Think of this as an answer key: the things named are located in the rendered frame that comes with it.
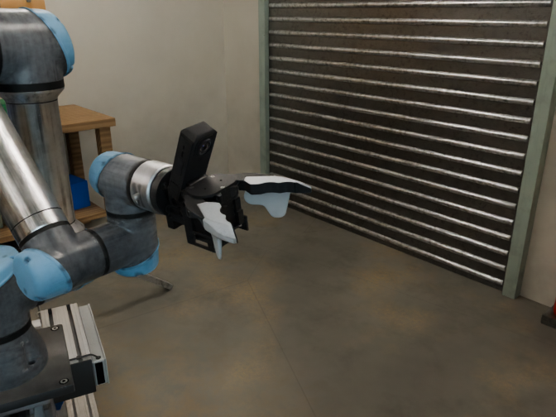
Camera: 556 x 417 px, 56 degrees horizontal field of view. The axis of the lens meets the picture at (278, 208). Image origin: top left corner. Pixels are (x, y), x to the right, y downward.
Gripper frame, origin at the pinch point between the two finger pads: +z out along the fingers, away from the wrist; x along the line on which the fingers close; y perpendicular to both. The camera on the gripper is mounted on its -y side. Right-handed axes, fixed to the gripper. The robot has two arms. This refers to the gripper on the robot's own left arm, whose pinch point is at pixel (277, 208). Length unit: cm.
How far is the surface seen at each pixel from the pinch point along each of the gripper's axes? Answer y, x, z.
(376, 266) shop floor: 152, -196, -90
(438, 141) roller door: 79, -229, -69
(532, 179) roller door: 86, -215, -15
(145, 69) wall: 48, -205, -287
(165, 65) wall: 49, -222, -284
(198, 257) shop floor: 144, -138, -184
